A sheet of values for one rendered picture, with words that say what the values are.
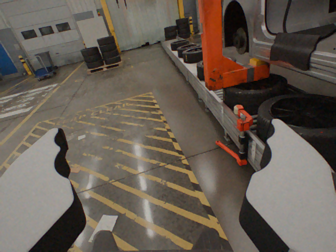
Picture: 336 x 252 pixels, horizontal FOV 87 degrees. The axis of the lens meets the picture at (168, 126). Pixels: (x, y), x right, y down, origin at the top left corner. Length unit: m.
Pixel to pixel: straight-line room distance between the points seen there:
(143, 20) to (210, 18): 10.54
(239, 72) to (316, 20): 0.82
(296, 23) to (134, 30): 10.64
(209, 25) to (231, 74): 0.55
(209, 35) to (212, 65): 0.29
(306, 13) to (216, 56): 0.95
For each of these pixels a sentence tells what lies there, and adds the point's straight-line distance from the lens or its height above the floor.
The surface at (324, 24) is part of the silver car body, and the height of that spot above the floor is 0.95.
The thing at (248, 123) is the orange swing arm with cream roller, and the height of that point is 0.50.
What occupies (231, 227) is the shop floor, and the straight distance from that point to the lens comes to 1.47.
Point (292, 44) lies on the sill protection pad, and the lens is 1.78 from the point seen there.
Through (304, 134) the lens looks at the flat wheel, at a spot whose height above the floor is 0.50.
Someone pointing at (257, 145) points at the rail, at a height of 0.38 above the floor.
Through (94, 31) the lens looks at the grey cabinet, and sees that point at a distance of 10.32.
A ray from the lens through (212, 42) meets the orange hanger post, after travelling 1.93.
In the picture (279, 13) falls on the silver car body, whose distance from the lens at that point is 2.28.
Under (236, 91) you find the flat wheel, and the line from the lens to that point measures 2.02.
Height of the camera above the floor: 1.29
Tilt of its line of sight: 31 degrees down
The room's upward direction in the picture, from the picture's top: 13 degrees counter-clockwise
